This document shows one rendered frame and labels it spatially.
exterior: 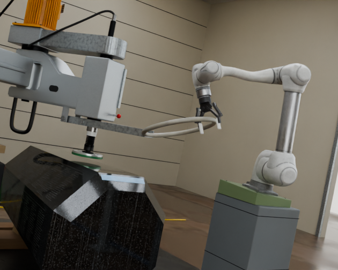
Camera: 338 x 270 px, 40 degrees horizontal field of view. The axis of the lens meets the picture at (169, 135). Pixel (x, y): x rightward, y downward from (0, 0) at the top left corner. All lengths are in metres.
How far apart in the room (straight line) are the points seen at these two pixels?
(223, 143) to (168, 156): 1.35
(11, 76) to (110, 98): 0.72
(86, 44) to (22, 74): 0.54
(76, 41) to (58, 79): 0.30
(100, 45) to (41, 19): 0.62
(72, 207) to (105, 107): 0.87
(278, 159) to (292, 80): 0.48
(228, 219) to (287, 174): 0.50
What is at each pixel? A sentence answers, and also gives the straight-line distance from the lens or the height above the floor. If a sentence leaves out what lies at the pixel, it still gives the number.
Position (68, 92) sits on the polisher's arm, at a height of 1.27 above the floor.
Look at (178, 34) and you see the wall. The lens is 9.81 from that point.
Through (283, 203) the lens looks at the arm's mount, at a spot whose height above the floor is 0.83.
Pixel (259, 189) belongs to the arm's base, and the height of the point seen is 0.89.
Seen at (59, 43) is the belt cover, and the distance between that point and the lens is 3.47.
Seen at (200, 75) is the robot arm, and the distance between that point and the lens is 2.75.
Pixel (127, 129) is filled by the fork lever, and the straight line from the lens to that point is 3.09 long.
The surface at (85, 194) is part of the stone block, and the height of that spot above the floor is 0.70.
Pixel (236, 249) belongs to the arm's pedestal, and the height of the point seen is 0.49.
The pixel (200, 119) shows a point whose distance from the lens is 2.78.
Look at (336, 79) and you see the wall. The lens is 7.76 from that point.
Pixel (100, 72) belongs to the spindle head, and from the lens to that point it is 3.21.
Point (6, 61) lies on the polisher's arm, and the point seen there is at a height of 1.40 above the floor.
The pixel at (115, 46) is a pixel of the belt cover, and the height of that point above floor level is 1.63.
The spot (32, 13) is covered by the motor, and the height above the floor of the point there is 1.80.
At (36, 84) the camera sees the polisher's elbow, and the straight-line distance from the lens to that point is 3.66.
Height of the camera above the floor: 1.14
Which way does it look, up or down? level
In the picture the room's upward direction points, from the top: 11 degrees clockwise
